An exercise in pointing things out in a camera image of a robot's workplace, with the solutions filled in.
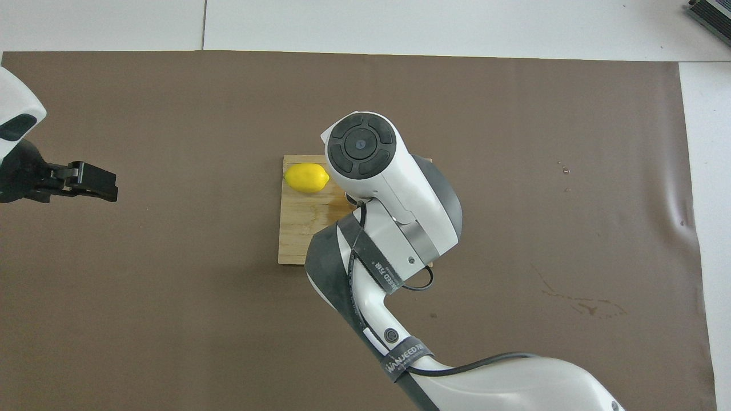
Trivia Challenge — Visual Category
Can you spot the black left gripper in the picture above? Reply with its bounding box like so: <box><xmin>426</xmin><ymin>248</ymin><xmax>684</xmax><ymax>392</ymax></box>
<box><xmin>0</xmin><ymin>138</ymin><xmax>119</xmax><ymax>204</ymax></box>

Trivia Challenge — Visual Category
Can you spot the brown paper table mat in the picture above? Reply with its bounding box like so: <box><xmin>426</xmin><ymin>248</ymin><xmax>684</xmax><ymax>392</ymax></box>
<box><xmin>0</xmin><ymin>50</ymin><xmax>718</xmax><ymax>411</ymax></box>

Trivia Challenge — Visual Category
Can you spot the wooden cutting board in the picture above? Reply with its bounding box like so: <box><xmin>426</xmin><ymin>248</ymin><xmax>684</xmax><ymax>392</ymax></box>
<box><xmin>278</xmin><ymin>155</ymin><xmax>435</xmax><ymax>267</ymax></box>

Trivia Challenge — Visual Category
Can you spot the yellow lemon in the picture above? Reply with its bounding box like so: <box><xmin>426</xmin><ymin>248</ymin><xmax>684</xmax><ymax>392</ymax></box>
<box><xmin>284</xmin><ymin>163</ymin><xmax>331</xmax><ymax>194</ymax></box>

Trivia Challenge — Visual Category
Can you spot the grey ribbed metal device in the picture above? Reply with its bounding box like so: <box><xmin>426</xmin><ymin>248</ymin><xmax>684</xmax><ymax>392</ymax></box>
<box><xmin>685</xmin><ymin>0</ymin><xmax>731</xmax><ymax>34</ymax></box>

